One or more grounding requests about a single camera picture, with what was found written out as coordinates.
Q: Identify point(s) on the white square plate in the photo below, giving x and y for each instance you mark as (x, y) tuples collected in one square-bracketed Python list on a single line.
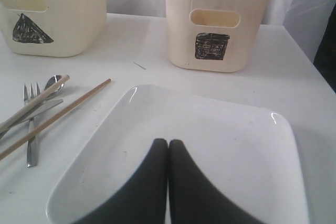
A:
[(248, 153)]

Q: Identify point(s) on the wooden chopstick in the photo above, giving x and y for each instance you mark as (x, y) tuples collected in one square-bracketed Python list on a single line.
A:
[(26, 110), (53, 119)]

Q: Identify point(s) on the cream bin square mark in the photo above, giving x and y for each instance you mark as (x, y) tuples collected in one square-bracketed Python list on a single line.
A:
[(212, 35)]

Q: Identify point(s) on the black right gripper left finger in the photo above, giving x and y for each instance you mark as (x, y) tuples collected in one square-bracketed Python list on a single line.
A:
[(142, 199)]

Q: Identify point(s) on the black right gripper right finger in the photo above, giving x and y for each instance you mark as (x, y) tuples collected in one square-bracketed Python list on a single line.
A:
[(193, 198)]

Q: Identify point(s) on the steel table knife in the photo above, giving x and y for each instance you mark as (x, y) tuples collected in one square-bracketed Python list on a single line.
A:
[(35, 112)]

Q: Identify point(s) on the cream bin triangle mark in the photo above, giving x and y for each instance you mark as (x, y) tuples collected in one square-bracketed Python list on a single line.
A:
[(52, 28)]

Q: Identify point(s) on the steel spoon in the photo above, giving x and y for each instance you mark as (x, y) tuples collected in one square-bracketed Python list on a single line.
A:
[(50, 82)]

